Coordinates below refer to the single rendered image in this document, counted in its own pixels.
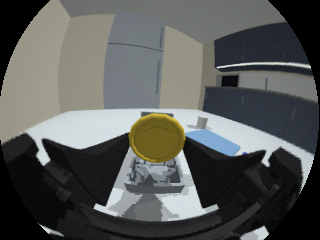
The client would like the gold round plate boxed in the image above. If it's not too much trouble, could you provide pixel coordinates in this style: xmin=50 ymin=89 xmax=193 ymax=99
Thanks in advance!
xmin=128 ymin=113 xmax=185 ymax=163

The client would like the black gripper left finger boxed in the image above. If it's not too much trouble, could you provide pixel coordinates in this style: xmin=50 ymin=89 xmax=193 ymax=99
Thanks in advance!
xmin=41 ymin=132 xmax=129 ymax=207

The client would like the grey dish rack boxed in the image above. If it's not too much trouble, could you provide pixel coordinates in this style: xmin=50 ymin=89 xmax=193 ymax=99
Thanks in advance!
xmin=124 ymin=112 xmax=185 ymax=193

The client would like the light blue flat mat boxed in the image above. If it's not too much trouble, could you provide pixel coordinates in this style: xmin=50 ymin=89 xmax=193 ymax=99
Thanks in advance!
xmin=184 ymin=129 xmax=241 ymax=156

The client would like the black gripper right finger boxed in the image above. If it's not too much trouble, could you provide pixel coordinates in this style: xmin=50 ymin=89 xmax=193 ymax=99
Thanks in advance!
xmin=183 ymin=136 xmax=267 ymax=208

